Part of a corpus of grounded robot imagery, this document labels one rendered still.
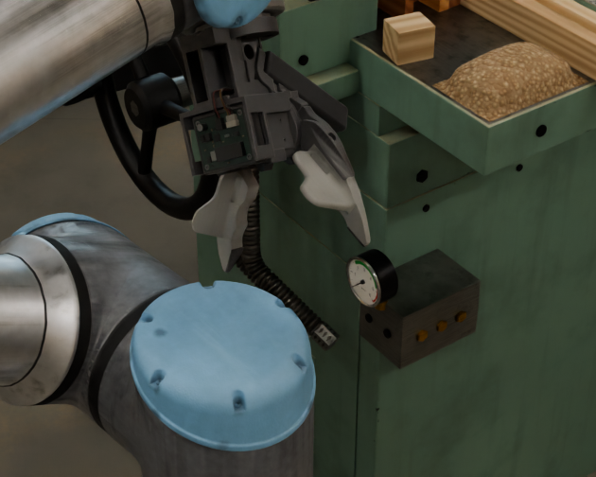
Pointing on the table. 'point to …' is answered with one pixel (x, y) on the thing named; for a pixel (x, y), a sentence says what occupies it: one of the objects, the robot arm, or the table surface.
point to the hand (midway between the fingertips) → (300, 259)
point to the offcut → (409, 38)
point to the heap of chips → (509, 79)
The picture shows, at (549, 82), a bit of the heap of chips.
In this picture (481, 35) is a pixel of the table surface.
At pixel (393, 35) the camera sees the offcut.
